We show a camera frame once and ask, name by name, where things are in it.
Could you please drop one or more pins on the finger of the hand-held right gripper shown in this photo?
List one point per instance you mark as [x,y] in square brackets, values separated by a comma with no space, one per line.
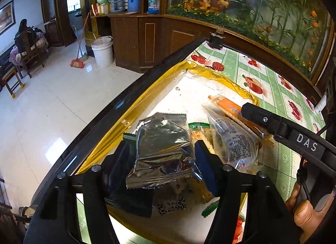
[262,118]

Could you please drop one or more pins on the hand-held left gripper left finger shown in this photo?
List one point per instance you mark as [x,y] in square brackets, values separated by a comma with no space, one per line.
[119,165]

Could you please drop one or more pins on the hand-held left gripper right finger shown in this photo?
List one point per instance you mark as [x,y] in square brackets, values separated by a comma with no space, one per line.
[207,170]

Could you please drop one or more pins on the orange cracker packet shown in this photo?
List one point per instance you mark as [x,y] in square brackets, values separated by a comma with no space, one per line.
[228,105]

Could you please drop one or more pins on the clear printed snack packet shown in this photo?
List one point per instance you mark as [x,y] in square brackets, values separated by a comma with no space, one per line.
[233,141]

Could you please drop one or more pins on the yellow green cracker packet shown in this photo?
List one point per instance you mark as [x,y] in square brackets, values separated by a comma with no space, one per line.
[195,133]
[208,139]

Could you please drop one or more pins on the dark green snack packet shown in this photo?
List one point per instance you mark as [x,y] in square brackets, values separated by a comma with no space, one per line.
[131,204]

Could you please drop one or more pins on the silver foil snack packet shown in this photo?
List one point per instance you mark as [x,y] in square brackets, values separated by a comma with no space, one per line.
[162,149]

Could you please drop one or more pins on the white tray with yellow tape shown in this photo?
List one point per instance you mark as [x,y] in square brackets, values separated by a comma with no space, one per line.
[178,97]

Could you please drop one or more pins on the person's right hand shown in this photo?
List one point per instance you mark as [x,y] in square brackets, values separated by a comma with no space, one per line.
[304,215]

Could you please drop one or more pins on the black white wrapped candy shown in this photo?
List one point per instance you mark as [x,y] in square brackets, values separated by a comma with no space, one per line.
[179,186]
[169,206]

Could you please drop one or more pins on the small black metal cup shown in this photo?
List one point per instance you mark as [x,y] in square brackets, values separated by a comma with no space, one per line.
[215,41]

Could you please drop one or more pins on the red broom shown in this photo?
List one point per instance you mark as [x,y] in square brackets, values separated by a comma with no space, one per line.
[76,63]

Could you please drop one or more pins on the flower painted glass panel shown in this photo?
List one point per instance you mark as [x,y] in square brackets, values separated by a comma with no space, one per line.
[249,5]

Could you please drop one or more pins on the white plastic bucket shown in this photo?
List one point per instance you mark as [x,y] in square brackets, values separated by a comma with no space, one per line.
[103,52]

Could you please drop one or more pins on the dark carved wooden furniture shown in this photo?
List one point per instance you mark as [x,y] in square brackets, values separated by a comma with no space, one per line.
[10,217]

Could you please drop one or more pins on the brown wooden cabinet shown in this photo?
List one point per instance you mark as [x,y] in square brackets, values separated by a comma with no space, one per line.
[147,42]

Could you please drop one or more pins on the wooden stool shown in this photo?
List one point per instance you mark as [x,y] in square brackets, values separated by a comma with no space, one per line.
[11,81]

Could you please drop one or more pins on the wooden chair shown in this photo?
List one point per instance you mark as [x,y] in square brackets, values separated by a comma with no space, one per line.
[30,55]

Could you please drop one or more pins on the brown wicker basket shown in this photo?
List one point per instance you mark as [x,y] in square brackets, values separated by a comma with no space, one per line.
[53,34]

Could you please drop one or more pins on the red yellow box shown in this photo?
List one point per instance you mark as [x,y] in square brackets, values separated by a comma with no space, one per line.
[101,9]

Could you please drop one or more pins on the blue green bottle pack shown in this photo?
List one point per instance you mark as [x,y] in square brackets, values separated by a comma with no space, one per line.
[154,2]

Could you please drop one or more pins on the framed wall painting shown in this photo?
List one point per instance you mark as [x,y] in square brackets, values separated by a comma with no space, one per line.
[6,18]

